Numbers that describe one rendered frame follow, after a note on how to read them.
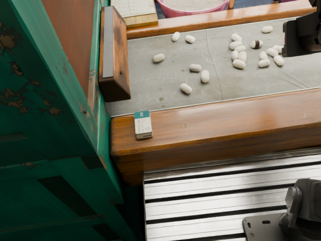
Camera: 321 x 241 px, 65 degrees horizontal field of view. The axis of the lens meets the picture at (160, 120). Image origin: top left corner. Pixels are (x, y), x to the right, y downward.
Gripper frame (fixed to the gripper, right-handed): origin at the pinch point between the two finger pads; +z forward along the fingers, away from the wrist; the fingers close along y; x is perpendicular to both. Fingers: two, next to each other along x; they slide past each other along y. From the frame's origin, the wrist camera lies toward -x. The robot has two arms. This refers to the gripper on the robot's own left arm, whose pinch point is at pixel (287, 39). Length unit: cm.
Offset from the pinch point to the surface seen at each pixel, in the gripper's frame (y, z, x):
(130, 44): 36.3, 24.5, -5.6
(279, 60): -3.0, 9.7, 4.8
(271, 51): -2.5, 12.8, 2.3
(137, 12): 32.8, 30.0, -15.4
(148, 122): 33.2, -4.5, 13.1
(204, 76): 17.6, 7.6, 6.1
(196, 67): 18.8, 11.1, 3.6
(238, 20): 1.9, 25.1, -8.4
